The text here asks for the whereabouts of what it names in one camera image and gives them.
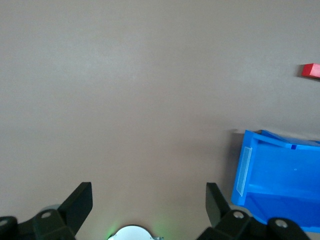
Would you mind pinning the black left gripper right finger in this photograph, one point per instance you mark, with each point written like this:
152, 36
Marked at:
220, 212

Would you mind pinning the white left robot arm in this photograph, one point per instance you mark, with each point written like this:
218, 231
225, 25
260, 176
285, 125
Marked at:
132, 233

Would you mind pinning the blue plastic storage bin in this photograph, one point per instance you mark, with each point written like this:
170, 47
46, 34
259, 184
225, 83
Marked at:
280, 175

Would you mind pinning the small red cube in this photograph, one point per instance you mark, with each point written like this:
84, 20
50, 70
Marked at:
311, 70

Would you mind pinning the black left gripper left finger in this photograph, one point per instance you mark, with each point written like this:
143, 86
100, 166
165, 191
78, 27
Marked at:
75, 207

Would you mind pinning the brown table mat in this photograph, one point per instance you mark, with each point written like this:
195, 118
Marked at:
100, 100

